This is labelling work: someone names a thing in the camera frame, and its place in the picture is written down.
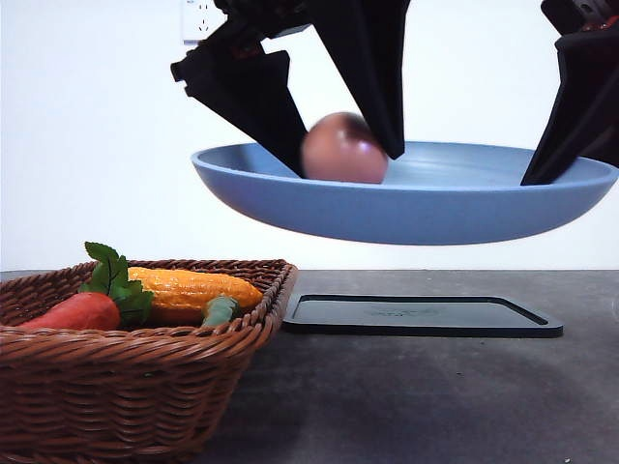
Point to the white wall socket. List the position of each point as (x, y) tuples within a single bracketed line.
[(200, 19)]

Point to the brown egg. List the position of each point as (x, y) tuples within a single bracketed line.
[(341, 147)]

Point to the orange toy carrot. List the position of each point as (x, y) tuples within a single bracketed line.
[(109, 299)]

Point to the yellow toy corn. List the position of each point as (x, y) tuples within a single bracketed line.
[(180, 298)]

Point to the light blue plate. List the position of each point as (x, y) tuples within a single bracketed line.
[(436, 191)]

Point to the dark green rectangular tray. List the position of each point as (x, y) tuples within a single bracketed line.
[(414, 316)]

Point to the brown wicker basket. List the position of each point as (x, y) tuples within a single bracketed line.
[(147, 364)]

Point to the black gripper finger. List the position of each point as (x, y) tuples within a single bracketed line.
[(585, 120)]

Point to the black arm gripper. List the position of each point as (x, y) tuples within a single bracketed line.
[(364, 41)]

